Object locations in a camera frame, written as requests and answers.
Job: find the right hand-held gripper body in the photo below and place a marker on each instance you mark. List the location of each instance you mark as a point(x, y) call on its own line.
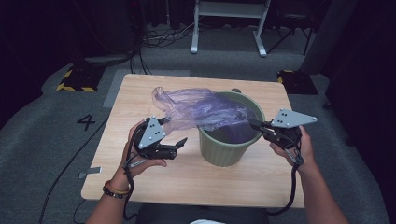
point(289, 119)

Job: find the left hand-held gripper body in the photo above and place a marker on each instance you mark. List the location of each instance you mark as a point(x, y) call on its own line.
point(151, 133)

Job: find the purple plastic bag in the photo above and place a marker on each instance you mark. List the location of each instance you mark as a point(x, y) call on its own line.
point(199, 109)

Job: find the green plastic bin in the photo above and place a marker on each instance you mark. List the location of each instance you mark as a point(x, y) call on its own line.
point(224, 154)

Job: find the person's right hand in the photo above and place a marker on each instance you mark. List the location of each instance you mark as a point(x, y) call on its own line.
point(306, 155)

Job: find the person's left hand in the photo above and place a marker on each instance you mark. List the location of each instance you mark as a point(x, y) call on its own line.
point(127, 169)

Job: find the dark round table grommet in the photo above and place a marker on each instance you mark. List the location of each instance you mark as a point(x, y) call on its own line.
point(236, 90)

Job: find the grey tape strip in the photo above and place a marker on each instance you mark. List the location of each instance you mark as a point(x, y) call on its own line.
point(90, 172)

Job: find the person's dark trousers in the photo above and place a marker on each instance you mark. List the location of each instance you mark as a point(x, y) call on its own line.
point(168, 216)

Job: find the person's white shirt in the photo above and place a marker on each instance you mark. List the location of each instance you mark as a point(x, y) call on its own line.
point(207, 222)

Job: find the black tripod legs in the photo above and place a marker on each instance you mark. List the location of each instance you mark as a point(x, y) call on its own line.
point(292, 31)

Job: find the grey slanted pillar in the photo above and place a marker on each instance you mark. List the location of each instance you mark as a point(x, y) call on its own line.
point(327, 37)

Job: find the black yellow striped base plate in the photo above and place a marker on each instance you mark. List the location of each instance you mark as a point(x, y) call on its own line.
point(299, 82)
point(81, 79)

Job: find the white metal stand frame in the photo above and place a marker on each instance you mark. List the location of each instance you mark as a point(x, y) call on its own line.
point(230, 9)

